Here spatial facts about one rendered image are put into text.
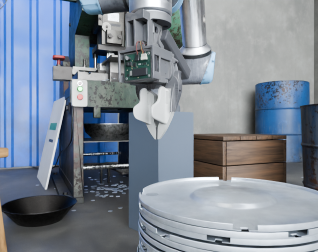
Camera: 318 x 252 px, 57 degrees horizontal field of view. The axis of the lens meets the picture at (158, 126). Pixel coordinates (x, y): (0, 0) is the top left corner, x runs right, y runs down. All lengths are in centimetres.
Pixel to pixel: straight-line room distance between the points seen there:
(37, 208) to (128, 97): 74
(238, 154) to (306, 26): 370
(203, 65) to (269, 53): 325
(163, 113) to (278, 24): 405
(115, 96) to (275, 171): 92
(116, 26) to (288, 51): 307
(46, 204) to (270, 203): 118
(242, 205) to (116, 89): 133
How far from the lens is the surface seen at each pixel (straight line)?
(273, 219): 39
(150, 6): 51
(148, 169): 106
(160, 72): 48
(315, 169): 127
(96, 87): 164
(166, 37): 52
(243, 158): 138
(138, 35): 50
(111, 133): 175
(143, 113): 52
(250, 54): 406
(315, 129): 125
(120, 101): 167
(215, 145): 136
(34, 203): 149
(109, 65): 175
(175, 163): 107
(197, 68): 106
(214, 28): 380
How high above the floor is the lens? 40
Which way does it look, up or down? level
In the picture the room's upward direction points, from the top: straight up
